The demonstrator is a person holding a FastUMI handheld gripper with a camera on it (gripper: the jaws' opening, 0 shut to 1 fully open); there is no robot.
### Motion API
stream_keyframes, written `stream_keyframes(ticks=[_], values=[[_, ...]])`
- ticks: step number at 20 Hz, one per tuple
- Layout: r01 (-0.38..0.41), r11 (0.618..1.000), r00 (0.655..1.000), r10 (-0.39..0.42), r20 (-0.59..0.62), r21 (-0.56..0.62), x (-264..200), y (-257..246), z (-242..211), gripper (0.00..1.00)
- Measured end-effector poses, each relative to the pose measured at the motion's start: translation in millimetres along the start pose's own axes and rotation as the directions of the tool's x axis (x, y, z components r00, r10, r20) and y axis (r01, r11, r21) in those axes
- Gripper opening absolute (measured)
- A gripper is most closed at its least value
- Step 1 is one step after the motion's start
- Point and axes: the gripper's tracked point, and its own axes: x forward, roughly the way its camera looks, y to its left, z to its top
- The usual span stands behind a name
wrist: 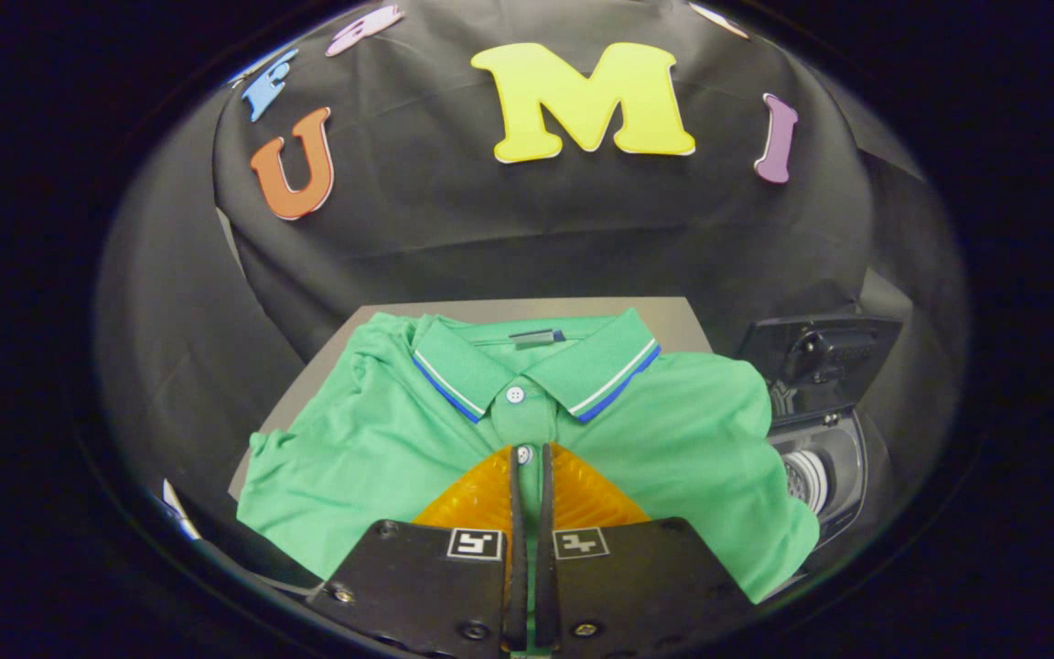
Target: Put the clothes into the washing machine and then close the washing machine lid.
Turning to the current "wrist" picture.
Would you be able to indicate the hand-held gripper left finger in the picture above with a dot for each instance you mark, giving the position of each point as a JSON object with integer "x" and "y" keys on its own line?
{"x": 517, "y": 549}

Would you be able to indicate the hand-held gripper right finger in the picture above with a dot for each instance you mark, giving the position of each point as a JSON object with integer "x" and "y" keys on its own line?
{"x": 545, "y": 549}

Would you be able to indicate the green polo shirt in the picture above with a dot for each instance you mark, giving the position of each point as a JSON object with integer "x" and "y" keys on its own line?
{"x": 701, "y": 439}

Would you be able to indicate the dark washing machine lid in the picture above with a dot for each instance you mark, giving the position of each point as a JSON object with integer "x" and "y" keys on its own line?
{"x": 856, "y": 348}

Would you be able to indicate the beige cabinet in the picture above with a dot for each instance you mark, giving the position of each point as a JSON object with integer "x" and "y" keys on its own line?
{"x": 673, "y": 320}

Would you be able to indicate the white object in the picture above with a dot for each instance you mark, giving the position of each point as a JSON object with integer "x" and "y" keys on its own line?
{"x": 181, "y": 513}

